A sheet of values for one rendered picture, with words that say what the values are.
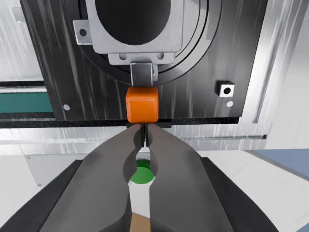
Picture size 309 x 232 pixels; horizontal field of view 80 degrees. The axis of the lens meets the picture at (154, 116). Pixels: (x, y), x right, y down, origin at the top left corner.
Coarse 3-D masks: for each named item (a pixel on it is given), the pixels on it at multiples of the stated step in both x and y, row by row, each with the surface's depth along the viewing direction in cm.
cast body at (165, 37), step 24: (96, 0) 7; (120, 0) 7; (144, 0) 7; (168, 0) 7; (96, 24) 8; (120, 24) 8; (144, 24) 8; (168, 24) 8; (96, 48) 9; (120, 48) 9; (144, 48) 9; (168, 48) 9
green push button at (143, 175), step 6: (138, 162) 28; (144, 162) 28; (138, 168) 27; (144, 168) 27; (150, 168) 28; (138, 174) 28; (144, 174) 28; (150, 174) 28; (132, 180) 29; (138, 180) 29; (144, 180) 29; (150, 180) 29
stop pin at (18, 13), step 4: (12, 8) 18; (16, 8) 18; (20, 8) 18; (16, 12) 18; (20, 12) 19; (16, 16) 19; (20, 16) 19; (16, 20) 19; (20, 20) 19; (24, 20) 19
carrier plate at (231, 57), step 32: (32, 0) 18; (224, 0) 18; (256, 0) 18; (32, 32) 19; (64, 32) 19; (224, 32) 19; (256, 32) 19; (64, 64) 21; (224, 64) 21; (64, 96) 22; (96, 96) 22; (160, 96) 22; (192, 96) 22
